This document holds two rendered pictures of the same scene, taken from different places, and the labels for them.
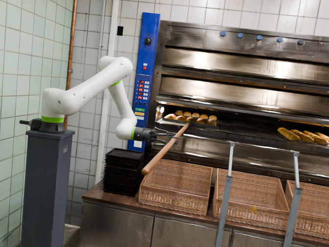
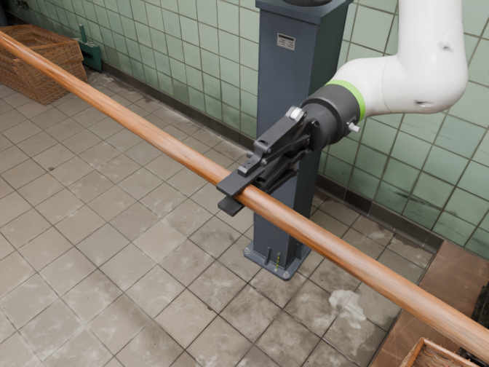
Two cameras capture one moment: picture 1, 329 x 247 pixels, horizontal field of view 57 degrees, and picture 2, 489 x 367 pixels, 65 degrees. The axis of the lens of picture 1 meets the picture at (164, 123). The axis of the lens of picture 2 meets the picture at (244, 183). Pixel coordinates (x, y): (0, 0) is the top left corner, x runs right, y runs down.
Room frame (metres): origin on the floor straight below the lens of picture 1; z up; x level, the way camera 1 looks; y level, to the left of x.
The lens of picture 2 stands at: (2.19, -0.39, 1.59)
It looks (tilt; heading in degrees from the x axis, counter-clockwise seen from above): 45 degrees down; 122
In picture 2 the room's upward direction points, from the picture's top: straight up
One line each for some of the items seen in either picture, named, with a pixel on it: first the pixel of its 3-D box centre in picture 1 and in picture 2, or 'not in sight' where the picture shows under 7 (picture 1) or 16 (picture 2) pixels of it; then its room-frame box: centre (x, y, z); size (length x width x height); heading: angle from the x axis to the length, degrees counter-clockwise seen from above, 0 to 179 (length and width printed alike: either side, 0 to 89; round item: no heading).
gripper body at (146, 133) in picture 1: (150, 135); (303, 135); (2.01, 0.08, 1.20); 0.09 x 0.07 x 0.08; 81
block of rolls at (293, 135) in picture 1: (307, 136); not in sight; (3.06, -1.44, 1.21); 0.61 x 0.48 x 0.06; 172
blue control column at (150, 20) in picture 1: (156, 120); not in sight; (3.78, 0.10, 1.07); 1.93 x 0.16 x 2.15; 172
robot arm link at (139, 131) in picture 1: (139, 134); (330, 116); (2.03, 0.16, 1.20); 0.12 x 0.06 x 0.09; 171
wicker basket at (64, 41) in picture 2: not in sight; (26, 46); (-0.55, 1.05, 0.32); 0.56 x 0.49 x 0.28; 0
